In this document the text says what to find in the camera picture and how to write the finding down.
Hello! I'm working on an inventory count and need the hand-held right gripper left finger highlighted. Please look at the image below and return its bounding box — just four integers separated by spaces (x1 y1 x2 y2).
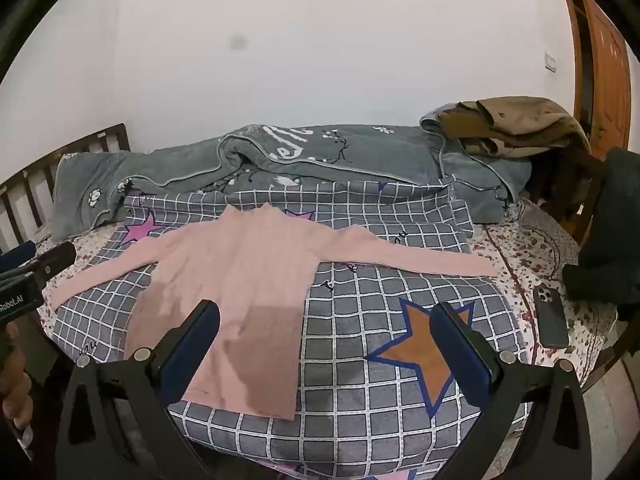
56 300 221 480

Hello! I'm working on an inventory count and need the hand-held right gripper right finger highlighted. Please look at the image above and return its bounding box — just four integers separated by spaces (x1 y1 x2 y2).
429 302 601 480

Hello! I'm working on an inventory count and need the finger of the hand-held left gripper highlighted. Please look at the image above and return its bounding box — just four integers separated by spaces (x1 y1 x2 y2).
0 241 37 275
36 241 77 282

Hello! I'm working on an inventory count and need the pink ribbed sweater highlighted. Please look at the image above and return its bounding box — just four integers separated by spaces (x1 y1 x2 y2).
50 205 500 420

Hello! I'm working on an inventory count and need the person's left hand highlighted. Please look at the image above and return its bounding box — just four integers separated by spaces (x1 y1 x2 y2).
0 321 37 431

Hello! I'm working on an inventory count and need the smartphone in dark case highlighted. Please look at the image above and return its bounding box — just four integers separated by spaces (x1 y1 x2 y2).
532 284 570 349

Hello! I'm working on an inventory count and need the floral bed sheet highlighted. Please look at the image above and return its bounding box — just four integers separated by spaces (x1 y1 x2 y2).
35 200 621 388

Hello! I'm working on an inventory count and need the grey checked star quilt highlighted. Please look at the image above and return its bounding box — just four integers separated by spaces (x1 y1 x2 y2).
52 180 531 480

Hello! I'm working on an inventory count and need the dark wooden headboard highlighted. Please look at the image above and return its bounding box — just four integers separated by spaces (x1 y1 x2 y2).
0 122 132 256

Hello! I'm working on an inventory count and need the dark cloth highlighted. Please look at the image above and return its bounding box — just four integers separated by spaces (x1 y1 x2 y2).
562 147 640 322

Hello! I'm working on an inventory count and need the dark wooden chair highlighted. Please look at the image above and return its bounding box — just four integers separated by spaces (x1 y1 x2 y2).
530 149 608 247

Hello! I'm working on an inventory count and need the grey fleece blanket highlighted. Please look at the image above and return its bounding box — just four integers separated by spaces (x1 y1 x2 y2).
50 105 533 243

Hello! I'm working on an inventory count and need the brown jacket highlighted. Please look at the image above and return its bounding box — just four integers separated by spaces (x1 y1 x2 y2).
437 96 593 158

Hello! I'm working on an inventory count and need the orange wooden door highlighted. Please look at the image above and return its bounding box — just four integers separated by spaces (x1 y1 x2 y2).
557 0 634 153

